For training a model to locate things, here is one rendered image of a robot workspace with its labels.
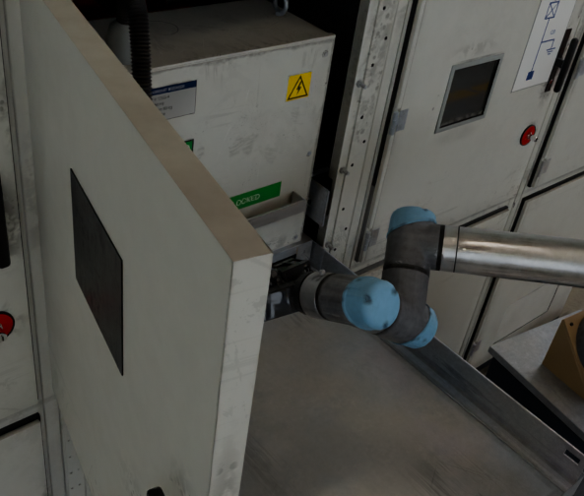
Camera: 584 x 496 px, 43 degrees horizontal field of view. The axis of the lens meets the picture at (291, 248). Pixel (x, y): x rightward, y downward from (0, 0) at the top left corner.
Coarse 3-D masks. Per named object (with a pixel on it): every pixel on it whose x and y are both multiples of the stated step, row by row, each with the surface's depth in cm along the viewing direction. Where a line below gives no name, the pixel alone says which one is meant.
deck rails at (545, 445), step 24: (336, 264) 162; (408, 360) 149; (432, 360) 148; (456, 360) 143; (456, 384) 145; (480, 384) 140; (480, 408) 141; (504, 408) 137; (504, 432) 137; (528, 432) 134; (552, 432) 130; (528, 456) 133; (552, 456) 131; (576, 456) 127; (552, 480) 129; (576, 480) 129
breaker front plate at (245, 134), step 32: (224, 64) 124; (256, 64) 128; (288, 64) 133; (320, 64) 139; (224, 96) 127; (256, 96) 132; (320, 96) 143; (192, 128) 127; (224, 128) 131; (256, 128) 137; (288, 128) 142; (224, 160) 136; (256, 160) 141; (288, 160) 147; (288, 192) 153; (288, 224) 158
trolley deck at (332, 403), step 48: (288, 336) 151; (336, 336) 152; (288, 384) 140; (336, 384) 141; (384, 384) 143; (432, 384) 145; (288, 432) 131; (336, 432) 132; (384, 432) 133; (432, 432) 135; (480, 432) 136; (288, 480) 123; (336, 480) 124; (384, 480) 125; (432, 480) 126; (480, 480) 128; (528, 480) 129
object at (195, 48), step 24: (240, 0) 147; (264, 0) 149; (96, 24) 127; (168, 24) 132; (192, 24) 133; (216, 24) 135; (240, 24) 136; (264, 24) 138; (288, 24) 139; (168, 48) 123; (192, 48) 124; (216, 48) 125; (240, 48) 127; (264, 48) 128; (312, 168) 154
